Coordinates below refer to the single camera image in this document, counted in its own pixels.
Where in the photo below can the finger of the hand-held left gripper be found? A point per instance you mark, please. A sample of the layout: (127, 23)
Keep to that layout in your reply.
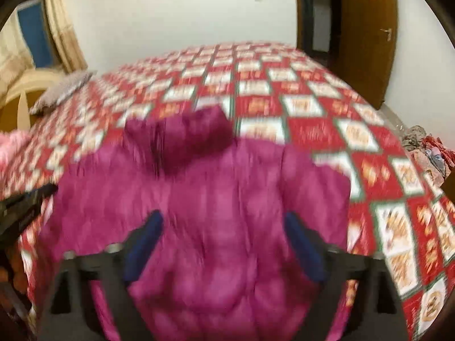
(26, 202)

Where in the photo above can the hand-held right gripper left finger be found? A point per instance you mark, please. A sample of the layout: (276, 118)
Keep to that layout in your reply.
(143, 248)

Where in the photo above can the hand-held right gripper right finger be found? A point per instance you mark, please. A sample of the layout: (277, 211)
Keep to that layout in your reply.
(305, 249)

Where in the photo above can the magenta puffer jacket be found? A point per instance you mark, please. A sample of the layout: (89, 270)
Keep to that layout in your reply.
(213, 202)

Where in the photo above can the pile of mixed clothes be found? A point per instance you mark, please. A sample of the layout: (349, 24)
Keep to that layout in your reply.
(428, 149)

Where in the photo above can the pink cloth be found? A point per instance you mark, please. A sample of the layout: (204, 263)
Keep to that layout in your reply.
(12, 149)

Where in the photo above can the cream headboard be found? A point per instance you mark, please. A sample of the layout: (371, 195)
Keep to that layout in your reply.
(26, 88)

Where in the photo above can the grey striped pillow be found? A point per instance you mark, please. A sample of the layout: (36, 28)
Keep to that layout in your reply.
(62, 90)

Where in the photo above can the red patterned bedspread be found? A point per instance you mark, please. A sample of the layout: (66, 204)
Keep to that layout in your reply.
(302, 113)

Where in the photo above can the blue window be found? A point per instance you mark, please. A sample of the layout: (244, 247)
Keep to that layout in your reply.
(35, 32)

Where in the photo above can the beige curtain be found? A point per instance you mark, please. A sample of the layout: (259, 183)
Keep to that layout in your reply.
(65, 25)

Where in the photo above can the brown wooden door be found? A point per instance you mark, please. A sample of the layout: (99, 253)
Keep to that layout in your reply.
(366, 42)

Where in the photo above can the wooden door frame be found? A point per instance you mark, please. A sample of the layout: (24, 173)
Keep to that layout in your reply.
(303, 10)

